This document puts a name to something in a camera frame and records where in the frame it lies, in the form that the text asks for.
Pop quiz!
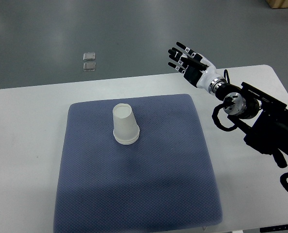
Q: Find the metal floor plate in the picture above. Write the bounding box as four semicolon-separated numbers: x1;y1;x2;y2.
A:
83;62;96;71
83;52;96;61

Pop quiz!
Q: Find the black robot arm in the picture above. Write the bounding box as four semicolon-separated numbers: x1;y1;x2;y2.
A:
212;70;288;168

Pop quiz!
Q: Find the black table control panel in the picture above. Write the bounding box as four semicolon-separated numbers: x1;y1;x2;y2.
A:
259;224;288;233

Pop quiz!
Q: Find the upper metal floor plate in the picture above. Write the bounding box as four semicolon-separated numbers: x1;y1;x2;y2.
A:
83;52;96;61

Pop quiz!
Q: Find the blue textured fabric mat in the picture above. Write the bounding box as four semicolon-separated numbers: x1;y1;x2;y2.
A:
53;94;222;233

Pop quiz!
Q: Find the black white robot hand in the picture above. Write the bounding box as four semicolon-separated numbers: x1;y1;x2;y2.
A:
168;42;229;95

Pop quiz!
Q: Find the lower metal floor plate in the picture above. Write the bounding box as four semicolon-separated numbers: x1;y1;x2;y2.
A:
83;62;96;71

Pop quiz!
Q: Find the wooden furniture corner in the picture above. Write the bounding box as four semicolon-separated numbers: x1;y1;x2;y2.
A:
266;0;288;9

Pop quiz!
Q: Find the white paper cup on mat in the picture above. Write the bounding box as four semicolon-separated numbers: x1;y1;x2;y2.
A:
115;136;139;145

